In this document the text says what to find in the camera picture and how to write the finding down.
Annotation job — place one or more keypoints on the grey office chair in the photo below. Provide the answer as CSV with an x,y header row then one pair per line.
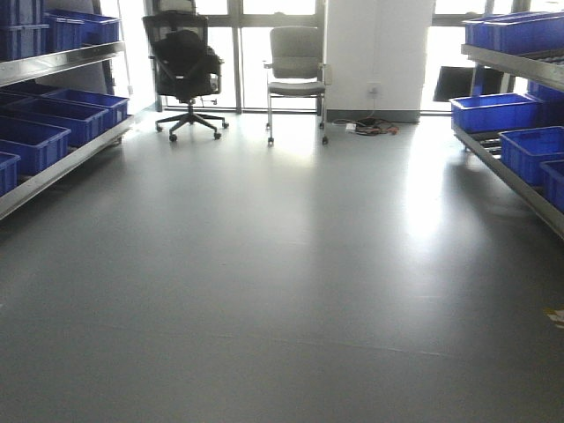
x,y
296,70

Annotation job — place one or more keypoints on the black mesh office chair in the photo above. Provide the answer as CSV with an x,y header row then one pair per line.
x,y
184,65

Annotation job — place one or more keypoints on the black monitor on floor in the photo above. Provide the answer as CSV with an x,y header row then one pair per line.
x,y
453,82

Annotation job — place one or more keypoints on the blue bin right rack front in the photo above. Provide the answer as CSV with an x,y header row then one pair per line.
x,y
495,112

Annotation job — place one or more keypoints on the blue bin rack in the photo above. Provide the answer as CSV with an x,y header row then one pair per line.
x,y
38,145
522,151
495,112

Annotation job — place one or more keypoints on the blue bin right rack middle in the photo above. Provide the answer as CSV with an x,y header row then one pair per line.
x,y
522,151

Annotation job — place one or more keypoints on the left steel rack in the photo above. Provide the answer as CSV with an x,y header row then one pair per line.
x,y
45,48

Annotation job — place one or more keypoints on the steel rack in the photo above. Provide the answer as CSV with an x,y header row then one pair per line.
x,y
45,48
521,52

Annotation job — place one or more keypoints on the right steel rack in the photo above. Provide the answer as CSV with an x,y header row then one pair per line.
x,y
521,52

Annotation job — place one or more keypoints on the blue bin left rack front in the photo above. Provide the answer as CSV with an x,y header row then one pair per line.
x,y
38,145

